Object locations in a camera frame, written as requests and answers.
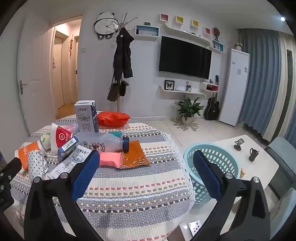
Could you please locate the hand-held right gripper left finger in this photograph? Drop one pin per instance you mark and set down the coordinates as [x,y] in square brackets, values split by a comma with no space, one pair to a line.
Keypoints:
[85,172]

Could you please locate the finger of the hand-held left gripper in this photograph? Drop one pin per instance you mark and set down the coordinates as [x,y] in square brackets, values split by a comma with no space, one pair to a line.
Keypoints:
[7,178]

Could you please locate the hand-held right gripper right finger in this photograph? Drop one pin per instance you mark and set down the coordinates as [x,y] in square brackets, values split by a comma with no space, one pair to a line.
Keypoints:
[205,172]

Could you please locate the light blue plastic basket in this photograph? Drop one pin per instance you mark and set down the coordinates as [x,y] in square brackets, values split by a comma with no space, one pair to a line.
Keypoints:
[222,157]

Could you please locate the orange snack packet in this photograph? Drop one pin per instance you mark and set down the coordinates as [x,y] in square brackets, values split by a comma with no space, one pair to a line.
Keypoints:
[136,155]

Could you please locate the blue and white milk carton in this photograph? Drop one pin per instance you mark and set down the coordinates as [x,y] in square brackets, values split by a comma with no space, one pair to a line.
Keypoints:
[85,115]

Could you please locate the flattened white milk carton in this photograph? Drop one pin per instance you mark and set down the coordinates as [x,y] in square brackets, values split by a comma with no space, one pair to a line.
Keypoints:
[69,162]

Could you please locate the pink packet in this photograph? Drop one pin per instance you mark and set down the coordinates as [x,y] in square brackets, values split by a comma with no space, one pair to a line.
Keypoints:
[111,159]

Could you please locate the small blue barcode carton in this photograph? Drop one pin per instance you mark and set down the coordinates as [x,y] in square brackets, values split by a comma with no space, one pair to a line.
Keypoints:
[67,146]

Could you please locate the polka dot white pouch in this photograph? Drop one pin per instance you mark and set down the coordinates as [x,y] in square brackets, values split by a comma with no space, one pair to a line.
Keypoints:
[36,164]

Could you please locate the clear bottle with blue cap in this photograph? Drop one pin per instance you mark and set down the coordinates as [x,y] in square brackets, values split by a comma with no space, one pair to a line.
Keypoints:
[101,141]

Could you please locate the small colourful wrapper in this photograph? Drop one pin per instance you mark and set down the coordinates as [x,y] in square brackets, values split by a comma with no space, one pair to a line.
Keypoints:
[242,173]

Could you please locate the black phone stand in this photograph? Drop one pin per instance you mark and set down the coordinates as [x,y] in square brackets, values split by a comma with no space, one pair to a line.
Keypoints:
[238,144]

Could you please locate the red and white paper cup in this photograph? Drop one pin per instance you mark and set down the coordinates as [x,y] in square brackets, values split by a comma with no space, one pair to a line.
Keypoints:
[60,136]

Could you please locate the pink bottle with white cap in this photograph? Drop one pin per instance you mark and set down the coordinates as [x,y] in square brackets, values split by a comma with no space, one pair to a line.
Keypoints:
[70,128]

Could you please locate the teal packet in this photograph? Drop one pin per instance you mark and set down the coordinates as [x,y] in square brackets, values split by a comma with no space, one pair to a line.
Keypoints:
[115,133]

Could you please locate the small black cup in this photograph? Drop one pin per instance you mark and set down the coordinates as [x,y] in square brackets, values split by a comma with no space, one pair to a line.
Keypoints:
[253,155]

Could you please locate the small green and white cup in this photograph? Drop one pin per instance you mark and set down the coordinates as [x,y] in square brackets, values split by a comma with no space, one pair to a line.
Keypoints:
[46,140]

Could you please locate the white low table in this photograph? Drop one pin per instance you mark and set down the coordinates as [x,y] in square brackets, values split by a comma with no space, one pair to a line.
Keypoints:
[261,169]

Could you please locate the white patterned card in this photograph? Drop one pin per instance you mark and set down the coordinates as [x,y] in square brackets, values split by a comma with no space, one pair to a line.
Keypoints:
[194,228]

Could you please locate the orange-red plastic bag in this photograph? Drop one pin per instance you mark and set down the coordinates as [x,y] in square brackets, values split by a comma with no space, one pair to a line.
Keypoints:
[113,118]

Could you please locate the black acoustic guitar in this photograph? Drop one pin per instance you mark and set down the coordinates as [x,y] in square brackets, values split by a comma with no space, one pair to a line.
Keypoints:
[212,109]

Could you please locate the green potted plant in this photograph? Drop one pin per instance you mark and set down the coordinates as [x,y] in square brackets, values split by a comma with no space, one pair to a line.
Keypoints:
[188,107]

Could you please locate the grey-blue chair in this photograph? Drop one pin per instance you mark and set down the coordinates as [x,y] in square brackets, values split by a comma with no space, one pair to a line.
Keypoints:
[283,208]
[281,153]

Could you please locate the wooden coat rack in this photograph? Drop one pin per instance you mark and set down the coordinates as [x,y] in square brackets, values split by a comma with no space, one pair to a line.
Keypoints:
[120,102]

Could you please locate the brown hanging bag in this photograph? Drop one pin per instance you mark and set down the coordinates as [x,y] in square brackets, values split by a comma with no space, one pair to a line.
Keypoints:
[112,92]

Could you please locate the white and red box shelf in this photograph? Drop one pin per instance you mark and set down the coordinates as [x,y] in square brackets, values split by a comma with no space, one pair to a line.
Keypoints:
[209,87]

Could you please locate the white standing air conditioner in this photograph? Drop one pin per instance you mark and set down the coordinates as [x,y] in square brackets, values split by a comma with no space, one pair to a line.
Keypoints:
[234,88]

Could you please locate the black hanging bag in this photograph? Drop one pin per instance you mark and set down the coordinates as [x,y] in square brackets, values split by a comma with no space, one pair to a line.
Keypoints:
[123,88]

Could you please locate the framed butterfly picture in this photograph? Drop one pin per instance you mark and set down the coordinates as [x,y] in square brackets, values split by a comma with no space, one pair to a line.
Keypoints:
[169,85]

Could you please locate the blue-grey curtains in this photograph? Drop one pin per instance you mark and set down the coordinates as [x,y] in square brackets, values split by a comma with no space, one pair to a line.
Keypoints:
[261,81]

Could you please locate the white door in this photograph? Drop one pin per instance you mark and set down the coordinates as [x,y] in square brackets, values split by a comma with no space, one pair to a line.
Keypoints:
[39,64]

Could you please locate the black hanging coat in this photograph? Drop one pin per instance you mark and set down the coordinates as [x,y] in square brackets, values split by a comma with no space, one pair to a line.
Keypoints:
[122,53]

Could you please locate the small blue box shelf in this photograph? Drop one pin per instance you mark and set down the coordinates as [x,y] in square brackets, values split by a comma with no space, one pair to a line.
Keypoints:
[217,45]

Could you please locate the red hanging ornament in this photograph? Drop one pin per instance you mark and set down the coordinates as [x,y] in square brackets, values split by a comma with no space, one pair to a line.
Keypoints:
[71,44]

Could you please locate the small potted plant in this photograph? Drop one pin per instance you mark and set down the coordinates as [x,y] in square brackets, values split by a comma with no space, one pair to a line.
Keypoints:
[239,46]

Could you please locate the red round fan ornament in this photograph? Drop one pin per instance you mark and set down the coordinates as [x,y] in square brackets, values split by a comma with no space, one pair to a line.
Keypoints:
[216,32]

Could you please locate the long blue box shelf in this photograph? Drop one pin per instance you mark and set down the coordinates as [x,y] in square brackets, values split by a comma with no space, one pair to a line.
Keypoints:
[148,31]

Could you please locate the low white wall shelf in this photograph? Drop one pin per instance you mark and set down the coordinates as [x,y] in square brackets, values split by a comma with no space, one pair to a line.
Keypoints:
[180,91]

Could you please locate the black wall television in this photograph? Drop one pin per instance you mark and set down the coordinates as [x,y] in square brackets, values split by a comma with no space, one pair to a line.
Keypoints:
[185,56]

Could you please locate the curved white wall shelf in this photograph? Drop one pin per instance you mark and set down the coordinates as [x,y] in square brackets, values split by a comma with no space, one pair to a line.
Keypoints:
[185,34]

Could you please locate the pink square wall box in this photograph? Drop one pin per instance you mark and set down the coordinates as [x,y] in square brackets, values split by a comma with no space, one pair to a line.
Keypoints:
[207,31]
[164,17]

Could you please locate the panda wall clock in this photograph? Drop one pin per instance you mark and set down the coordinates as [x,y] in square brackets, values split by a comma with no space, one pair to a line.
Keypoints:
[105,25]

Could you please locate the yellow square wall box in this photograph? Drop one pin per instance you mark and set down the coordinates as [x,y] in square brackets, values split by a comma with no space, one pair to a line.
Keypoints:
[195,23]
[179,20]

